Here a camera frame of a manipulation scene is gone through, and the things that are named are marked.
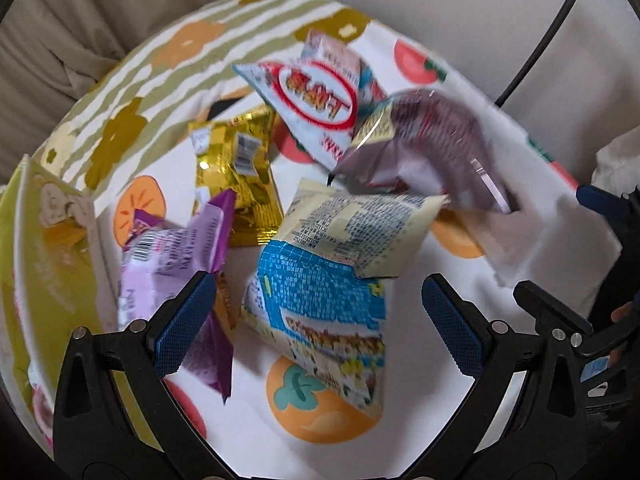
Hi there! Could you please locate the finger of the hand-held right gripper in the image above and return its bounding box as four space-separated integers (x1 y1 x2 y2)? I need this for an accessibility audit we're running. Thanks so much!
514 281 596 350
575 184 640 249

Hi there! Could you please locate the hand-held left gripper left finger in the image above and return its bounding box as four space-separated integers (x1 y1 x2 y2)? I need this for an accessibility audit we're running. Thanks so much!
52 270 236 480

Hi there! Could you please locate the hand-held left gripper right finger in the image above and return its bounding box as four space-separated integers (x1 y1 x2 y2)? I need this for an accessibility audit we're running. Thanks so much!
421 273 590 480

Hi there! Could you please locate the purple snack packet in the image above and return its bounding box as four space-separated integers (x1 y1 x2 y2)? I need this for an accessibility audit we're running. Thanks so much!
117 188 239 404

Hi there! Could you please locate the blue and cream snack packet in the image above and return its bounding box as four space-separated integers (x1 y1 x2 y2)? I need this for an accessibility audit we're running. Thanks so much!
239 177 451 414

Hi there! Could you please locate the yellow-green snack bag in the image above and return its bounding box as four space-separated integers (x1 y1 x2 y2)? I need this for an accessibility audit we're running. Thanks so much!
0 155 167 467

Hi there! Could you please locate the pink snack packet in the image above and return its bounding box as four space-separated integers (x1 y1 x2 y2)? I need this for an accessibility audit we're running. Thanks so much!
27 382 56 441

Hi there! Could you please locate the cream clothing pile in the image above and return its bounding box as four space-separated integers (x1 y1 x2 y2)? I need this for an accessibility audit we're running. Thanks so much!
591 132 640 201

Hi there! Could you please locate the white persimmon print cloth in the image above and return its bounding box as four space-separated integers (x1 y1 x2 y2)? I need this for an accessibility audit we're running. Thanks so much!
94 20 624 467

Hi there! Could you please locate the gold snack packet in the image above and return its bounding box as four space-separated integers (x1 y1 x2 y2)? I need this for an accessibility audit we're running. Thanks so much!
188 107 284 249

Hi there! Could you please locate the maroon snack packet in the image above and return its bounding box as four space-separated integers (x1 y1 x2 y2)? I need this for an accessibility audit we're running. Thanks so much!
327 87 522 217

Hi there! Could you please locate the floral striped blanket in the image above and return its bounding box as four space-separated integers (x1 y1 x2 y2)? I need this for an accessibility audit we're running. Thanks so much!
37 0 374 202

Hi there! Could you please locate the white red-circle snack packet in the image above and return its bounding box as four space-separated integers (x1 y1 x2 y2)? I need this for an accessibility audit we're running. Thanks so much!
232 29 389 172

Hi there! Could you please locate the black cable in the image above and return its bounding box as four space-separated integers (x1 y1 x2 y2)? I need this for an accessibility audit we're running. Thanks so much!
492 0 607 107

